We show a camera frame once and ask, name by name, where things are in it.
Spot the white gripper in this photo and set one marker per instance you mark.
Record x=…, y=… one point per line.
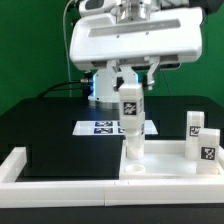
x=134, y=33

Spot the white square tabletop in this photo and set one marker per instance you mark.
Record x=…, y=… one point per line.
x=162, y=159

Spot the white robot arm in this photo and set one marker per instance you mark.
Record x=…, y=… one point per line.
x=102, y=90

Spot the white sheet with AprilTags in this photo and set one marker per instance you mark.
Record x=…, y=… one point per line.
x=105, y=127

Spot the white U-shaped obstacle fence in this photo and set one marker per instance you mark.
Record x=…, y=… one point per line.
x=15, y=194

